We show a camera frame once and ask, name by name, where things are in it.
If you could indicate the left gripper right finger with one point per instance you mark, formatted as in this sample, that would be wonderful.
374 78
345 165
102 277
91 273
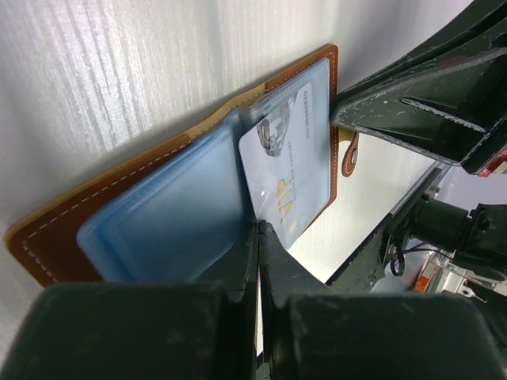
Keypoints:
310 332

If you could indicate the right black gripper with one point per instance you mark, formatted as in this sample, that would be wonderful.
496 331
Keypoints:
451 110

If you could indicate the white VIP credit card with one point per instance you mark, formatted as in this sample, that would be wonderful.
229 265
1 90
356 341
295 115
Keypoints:
286 159

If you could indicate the brown leather card holder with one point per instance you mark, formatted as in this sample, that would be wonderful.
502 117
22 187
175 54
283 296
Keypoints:
170 212

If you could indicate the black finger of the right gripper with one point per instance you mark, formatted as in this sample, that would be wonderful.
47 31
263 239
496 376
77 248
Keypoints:
475 19

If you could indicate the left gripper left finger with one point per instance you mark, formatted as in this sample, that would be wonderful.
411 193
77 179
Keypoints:
203 329

